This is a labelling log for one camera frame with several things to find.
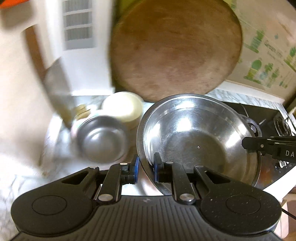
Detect pink steel-lined cup bowl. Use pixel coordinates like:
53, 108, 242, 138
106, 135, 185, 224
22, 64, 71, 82
72, 115, 130, 164

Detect gas stove burner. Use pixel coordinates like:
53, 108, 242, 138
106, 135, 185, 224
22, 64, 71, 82
251, 114, 295, 167

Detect yellow blocks behind cleaver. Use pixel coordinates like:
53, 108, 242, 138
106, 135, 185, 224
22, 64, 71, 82
75, 104, 91, 120

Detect round wooden cutting board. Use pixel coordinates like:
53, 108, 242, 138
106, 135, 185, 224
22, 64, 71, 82
110, 1, 243, 102

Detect white vented box appliance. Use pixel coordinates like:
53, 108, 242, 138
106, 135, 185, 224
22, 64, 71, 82
45, 1, 114, 96

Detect red plastic scoop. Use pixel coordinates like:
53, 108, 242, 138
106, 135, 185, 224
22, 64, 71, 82
0, 0, 28, 9

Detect cleaver with wooden handle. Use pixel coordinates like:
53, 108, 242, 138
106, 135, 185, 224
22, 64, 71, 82
23, 25, 76, 129

